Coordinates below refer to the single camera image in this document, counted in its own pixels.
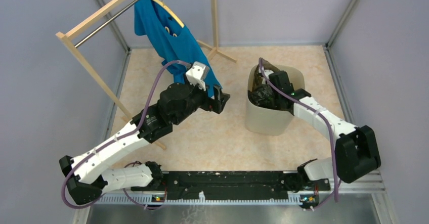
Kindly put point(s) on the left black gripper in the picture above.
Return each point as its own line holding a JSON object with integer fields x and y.
{"x": 216, "y": 104}

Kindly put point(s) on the cream plastic trash bin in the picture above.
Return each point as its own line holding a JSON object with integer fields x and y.
{"x": 268, "y": 121}

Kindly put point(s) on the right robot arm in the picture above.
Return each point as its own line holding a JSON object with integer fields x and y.
{"x": 355, "y": 150}

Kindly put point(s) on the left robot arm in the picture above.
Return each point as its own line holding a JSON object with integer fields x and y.
{"x": 89, "y": 176}

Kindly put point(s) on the blue t-shirt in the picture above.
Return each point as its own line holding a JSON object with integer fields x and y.
{"x": 170, "y": 41}

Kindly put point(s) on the wooden clothes hanger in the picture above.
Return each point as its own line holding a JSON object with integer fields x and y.
{"x": 170, "y": 12}

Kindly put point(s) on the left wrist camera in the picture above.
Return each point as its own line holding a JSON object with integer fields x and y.
{"x": 197, "y": 74}

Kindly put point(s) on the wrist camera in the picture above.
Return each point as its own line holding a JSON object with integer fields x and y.
{"x": 197, "y": 74}
{"x": 266, "y": 74}

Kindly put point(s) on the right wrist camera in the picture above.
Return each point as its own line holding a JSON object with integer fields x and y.
{"x": 266, "y": 74}

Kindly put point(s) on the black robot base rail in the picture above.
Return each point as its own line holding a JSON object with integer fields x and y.
{"x": 233, "y": 185}

